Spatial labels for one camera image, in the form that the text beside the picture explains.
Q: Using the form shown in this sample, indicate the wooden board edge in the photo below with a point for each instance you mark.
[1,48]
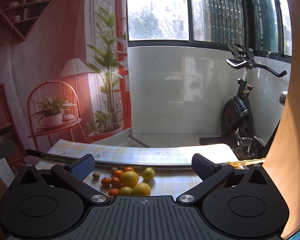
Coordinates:
[283,160]

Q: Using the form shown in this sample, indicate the steel telescopic pole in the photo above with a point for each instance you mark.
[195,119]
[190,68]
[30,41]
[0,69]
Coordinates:
[179,158]

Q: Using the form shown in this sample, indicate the black exercise bike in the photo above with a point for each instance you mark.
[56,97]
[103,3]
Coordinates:
[237,123]

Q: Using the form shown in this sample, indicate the large yellow grapefruit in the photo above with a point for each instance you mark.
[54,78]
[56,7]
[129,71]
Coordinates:
[142,189]

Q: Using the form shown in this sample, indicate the backdrop stand metal leg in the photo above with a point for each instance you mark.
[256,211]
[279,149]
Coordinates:
[131,136]

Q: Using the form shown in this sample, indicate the plaid floral tablecloth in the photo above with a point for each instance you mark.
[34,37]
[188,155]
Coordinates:
[169,182]

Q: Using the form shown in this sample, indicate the window with dark frame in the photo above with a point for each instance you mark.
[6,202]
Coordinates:
[262,25]

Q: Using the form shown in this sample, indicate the small orange mandarin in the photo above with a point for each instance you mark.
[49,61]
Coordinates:
[105,182]

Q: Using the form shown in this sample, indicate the large yellow orange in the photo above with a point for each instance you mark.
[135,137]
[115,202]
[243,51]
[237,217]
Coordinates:
[129,178]

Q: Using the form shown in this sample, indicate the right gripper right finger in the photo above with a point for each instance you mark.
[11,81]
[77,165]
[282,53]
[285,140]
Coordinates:
[213,176]

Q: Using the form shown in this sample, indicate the yellow-green orange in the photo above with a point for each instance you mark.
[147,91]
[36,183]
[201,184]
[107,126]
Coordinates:
[148,174]
[126,191]

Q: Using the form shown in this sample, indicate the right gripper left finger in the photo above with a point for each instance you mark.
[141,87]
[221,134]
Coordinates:
[71,177]

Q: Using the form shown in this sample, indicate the printed room backdrop cloth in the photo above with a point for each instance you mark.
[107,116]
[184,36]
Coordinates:
[63,73]

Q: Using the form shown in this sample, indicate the brown kiwi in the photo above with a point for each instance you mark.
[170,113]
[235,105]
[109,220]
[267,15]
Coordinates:
[96,175]
[114,169]

